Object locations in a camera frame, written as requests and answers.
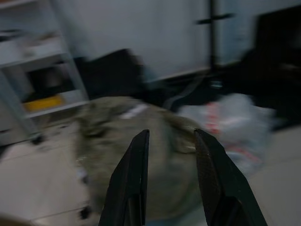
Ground white plastic bag red print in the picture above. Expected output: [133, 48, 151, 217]
[178, 93, 276, 170]

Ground black stand pole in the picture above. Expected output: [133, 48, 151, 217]
[195, 0, 236, 71]

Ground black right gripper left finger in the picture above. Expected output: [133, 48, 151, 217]
[98, 129, 151, 226]

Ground large black cabinet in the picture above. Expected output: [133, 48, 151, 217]
[235, 4, 301, 111]

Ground camouflage fabric bag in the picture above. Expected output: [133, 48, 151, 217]
[75, 96, 205, 219]

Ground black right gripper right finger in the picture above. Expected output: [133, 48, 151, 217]
[193, 128, 269, 226]

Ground black box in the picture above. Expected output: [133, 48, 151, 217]
[76, 48, 146, 99]

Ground white metal shelf rack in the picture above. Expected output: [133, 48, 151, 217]
[0, 0, 90, 144]

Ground yellow box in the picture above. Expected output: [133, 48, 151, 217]
[23, 95, 64, 112]

